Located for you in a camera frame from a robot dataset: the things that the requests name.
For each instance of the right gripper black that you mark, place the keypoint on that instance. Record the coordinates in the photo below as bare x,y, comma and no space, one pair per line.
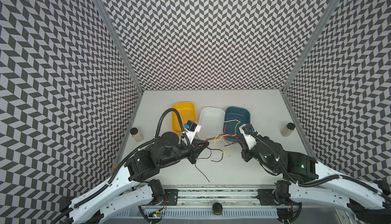
249,153

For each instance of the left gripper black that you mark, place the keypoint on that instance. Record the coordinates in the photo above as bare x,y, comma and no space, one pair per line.
195,149

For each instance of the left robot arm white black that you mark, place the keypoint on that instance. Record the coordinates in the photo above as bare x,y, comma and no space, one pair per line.
132,183

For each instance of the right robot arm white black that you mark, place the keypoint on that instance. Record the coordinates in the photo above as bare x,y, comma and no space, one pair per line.
307,180

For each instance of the teal plastic bin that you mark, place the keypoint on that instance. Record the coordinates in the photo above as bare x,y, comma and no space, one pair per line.
234,118

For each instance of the white plastic bin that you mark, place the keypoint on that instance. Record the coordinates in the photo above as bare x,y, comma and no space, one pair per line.
211,121

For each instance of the yellow plastic bin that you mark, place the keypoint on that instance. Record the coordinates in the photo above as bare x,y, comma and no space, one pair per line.
186,111

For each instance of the right small jar black lid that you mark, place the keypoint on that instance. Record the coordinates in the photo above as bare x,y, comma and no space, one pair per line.
288,129

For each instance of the small jar black lid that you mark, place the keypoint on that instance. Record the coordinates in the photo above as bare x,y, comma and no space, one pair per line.
288,129
136,134

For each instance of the black round knob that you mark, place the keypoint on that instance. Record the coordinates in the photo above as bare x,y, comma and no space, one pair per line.
217,208

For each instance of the left small jar black lid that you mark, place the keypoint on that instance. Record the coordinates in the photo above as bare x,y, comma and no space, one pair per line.
136,134

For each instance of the small green circuit board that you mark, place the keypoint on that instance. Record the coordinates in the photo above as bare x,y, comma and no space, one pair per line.
155,215

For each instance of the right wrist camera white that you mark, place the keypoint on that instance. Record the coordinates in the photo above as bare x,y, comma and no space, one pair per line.
248,131

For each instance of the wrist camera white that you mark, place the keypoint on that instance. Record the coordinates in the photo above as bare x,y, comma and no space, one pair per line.
191,128
248,131

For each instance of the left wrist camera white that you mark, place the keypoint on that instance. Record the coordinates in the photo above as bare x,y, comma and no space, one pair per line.
191,128

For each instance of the aluminium front rail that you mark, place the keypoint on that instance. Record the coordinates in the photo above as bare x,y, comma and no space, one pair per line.
229,196

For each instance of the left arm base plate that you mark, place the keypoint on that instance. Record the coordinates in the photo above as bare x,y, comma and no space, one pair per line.
170,198

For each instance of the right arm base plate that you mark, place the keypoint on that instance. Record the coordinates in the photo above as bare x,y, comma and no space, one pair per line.
268,197

